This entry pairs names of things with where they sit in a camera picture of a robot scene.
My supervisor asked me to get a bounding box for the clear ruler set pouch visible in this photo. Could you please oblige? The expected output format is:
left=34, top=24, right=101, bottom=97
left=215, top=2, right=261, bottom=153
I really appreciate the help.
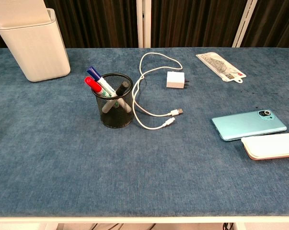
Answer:
left=196, top=52, right=247, bottom=84

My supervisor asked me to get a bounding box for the blue fabric table cloth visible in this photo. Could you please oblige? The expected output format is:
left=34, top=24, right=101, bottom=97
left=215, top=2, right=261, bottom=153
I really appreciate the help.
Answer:
left=0, top=47, right=289, bottom=218

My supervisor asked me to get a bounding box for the white USB cable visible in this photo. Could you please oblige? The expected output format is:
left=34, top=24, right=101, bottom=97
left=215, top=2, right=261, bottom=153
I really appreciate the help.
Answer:
left=132, top=52, right=184, bottom=131

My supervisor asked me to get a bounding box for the white charger plug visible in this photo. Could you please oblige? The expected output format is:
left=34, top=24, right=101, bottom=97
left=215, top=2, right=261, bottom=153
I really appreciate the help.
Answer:
left=166, top=71, right=190, bottom=89

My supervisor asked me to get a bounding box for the white sheet in box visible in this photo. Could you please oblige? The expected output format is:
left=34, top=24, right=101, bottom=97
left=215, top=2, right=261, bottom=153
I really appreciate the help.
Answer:
left=0, top=0, right=51, bottom=25

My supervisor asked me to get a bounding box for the black mesh pen holder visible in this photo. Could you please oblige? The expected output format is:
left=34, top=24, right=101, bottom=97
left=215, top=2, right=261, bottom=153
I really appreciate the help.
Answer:
left=92, top=73, right=135, bottom=128

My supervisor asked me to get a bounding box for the dark pleated curtain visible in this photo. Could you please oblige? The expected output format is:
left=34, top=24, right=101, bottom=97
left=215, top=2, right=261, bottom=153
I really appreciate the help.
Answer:
left=0, top=0, right=289, bottom=49

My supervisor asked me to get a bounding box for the white slanted frame post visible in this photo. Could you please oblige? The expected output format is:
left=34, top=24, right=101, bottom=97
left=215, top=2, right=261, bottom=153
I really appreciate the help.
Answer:
left=232, top=0, right=258, bottom=48

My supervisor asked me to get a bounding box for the red cap whiteboard marker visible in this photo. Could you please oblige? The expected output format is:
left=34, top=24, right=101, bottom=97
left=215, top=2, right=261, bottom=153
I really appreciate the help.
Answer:
left=84, top=76, right=111, bottom=99

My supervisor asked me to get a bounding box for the teal smartphone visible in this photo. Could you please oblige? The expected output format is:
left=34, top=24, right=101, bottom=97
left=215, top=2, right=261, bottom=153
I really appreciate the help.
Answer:
left=211, top=109, right=288, bottom=142

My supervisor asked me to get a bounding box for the black cap whiteboard marker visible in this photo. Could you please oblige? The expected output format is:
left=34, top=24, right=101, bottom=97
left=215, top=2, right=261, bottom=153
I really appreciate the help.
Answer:
left=101, top=81, right=129, bottom=114

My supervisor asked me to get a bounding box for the blue cap whiteboard marker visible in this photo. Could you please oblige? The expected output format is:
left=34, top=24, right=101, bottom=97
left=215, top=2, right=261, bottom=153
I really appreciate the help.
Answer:
left=86, top=66, right=118, bottom=98

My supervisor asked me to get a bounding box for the white ribbed storage box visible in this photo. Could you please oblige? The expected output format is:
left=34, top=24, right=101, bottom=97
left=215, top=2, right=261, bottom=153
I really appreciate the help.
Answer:
left=0, top=8, right=71, bottom=83

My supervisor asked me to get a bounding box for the white pink pencil case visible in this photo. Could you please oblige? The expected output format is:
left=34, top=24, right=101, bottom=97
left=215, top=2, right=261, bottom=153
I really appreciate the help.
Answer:
left=241, top=132, right=289, bottom=161

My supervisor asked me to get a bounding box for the white vertical frame post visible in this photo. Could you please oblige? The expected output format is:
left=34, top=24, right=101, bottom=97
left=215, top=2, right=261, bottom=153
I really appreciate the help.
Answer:
left=136, top=0, right=151, bottom=48

